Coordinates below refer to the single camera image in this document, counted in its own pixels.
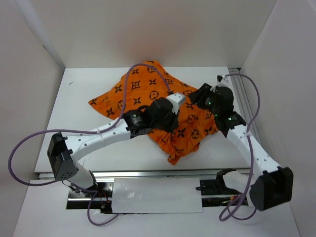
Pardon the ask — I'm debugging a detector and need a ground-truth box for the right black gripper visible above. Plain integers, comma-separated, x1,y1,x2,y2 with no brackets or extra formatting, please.
188,82,221,116

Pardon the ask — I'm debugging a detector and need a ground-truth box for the orange patterned pillowcase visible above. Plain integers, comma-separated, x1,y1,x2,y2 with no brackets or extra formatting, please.
89,61,218,165

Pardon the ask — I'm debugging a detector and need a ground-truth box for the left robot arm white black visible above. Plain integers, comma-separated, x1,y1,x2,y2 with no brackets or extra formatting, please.
47,93,184,197

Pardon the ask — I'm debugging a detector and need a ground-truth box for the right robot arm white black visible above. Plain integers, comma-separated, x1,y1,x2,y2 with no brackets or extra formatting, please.
189,83,294,211

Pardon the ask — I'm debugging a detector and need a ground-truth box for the white cover plate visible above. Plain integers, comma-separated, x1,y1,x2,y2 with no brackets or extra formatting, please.
111,177,203,214

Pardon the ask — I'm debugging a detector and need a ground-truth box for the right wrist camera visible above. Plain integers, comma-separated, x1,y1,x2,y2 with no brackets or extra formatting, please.
215,75,230,89

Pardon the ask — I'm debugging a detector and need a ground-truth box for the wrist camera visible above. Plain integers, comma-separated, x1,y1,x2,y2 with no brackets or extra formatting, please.
215,75,230,89
166,92,186,114

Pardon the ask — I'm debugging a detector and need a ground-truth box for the aluminium side rail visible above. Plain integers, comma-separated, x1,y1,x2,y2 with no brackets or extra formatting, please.
228,68,262,145

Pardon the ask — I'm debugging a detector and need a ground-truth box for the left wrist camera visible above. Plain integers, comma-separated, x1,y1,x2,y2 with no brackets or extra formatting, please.
166,92,186,114

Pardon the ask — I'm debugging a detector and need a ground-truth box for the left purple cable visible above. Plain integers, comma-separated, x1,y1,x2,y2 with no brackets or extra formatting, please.
7,63,173,227

